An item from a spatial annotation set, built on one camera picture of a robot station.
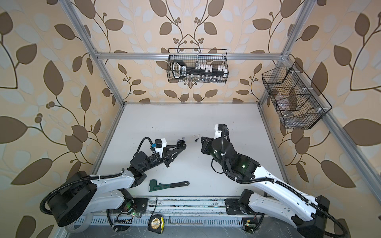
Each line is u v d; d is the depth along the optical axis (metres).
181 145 0.72
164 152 0.66
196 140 0.99
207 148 0.60
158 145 0.65
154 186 0.79
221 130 0.61
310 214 0.39
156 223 0.67
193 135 1.02
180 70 0.84
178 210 0.74
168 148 0.71
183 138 0.99
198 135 1.02
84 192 0.43
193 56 0.90
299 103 0.73
